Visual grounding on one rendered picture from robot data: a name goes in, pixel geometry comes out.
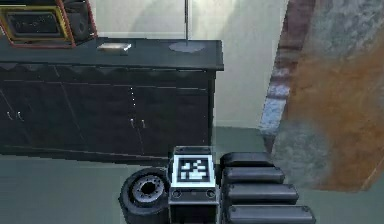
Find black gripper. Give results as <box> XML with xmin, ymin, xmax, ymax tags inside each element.
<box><xmin>118</xmin><ymin>166</ymin><xmax>172</xmax><ymax>224</ymax></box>

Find black sideboard cabinet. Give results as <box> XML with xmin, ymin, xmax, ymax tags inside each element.
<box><xmin>0</xmin><ymin>36</ymin><xmax>225</xmax><ymax>167</ymax></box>

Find small silver flat box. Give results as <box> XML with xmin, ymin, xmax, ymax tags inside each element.
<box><xmin>96</xmin><ymin>41</ymin><xmax>132</xmax><ymax>54</ymax></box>

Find grey floor lamp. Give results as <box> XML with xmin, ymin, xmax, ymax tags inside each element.
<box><xmin>168</xmin><ymin>0</ymin><xmax>206</xmax><ymax>54</ymax></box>

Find rusty orange grey panel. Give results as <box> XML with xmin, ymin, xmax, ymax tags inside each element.
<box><xmin>258</xmin><ymin>0</ymin><xmax>384</xmax><ymax>193</ymax></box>

